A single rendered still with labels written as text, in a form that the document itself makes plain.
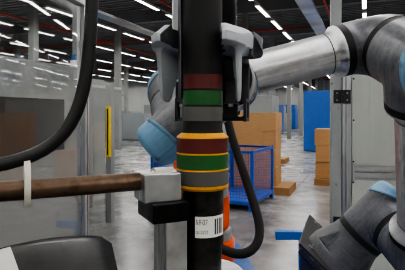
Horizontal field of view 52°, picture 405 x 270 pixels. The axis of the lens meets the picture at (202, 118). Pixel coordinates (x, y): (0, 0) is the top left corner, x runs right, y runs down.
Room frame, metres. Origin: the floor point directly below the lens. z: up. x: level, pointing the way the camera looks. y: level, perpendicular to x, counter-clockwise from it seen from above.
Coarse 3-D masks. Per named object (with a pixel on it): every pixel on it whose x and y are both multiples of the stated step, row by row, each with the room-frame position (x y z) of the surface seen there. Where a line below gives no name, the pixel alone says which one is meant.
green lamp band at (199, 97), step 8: (184, 96) 0.34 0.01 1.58; (192, 96) 0.33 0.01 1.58; (200, 96) 0.33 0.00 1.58; (208, 96) 0.33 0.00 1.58; (216, 96) 0.33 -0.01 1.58; (184, 104) 0.34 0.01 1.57; (192, 104) 0.33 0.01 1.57; (200, 104) 0.33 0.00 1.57; (208, 104) 0.33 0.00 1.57; (216, 104) 0.33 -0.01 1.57
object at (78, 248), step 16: (32, 240) 0.44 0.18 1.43; (48, 240) 0.45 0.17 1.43; (64, 240) 0.46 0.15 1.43; (80, 240) 0.46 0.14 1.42; (96, 240) 0.48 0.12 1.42; (16, 256) 0.42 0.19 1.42; (32, 256) 0.42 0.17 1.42; (48, 256) 0.43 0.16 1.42; (64, 256) 0.44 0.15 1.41; (80, 256) 0.45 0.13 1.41; (96, 256) 0.46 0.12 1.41; (112, 256) 0.47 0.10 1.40
